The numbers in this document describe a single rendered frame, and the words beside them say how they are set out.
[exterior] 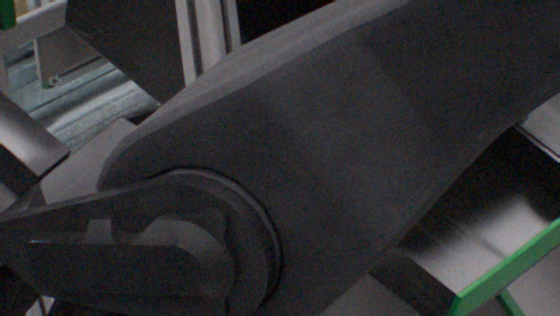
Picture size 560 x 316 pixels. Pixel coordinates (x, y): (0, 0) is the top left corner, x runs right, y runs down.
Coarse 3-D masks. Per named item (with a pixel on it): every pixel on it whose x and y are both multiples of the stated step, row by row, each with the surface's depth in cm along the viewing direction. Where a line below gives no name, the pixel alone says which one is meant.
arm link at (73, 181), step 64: (0, 128) 30; (128, 128) 32; (0, 192) 30; (64, 192) 28; (128, 192) 25; (192, 192) 25; (0, 256) 28; (64, 256) 26; (128, 256) 25; (192, 256) 25; (256, 256) 25
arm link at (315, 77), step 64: (384, 0) 24; (448, 0) 23; (512, 0) 23; (256, 64) 25; (320, 64) 24; (384, 64) 24; (448, 64) 24; (512, 64) 23; (192, 128) 25; (256, 128) 25; (320, 128) 24; (384, 128) 24; (448, 128) 24; (256, 192) 25; (320, 192) 25; (384, 192) 25; (320, 256) 25; (384, 256) 25
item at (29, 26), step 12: (60, 0) 68; (36, 12) 66; (48, 12) 67; (60, 12) 67; (24, 24) 65; (36, 24) 66; (48, 24) 67; (60, 24) 68; (12, 36) 64; (24, 36) 65; (36, 36) 66; (12, 48) 64
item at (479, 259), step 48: (96, 0) 62; (144, 0) 59; (240, 0) 69; (288, 0) 70; (336, 0) 67; (96, 48) 63; (144, 48) 60; (528, 144) 61; (480, 192) 60; (528, 192) 61; (432, 240) 56; (480, 240) 57; (528, 240) 57; (432, 288) 51; (480, 288) 51
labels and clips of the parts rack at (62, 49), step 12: (0, 0) 63; (12, 0) 64; (0, 12) 63; (12, 12) 64; (0, 24) 63; (12, 24) 64; (48, 36) 68; (60, 36) 69; (72, 36) 70; (36, 48) 68; (48, 48) 69; (60, 48) 69; (72, 48) 70; (84, 48) 71; (36, 60) 68; (48, 60) 69; (60, 60) 70; (72, 60) 71; (84, 60) 71; (48, 72) 69; (60, 72) 70
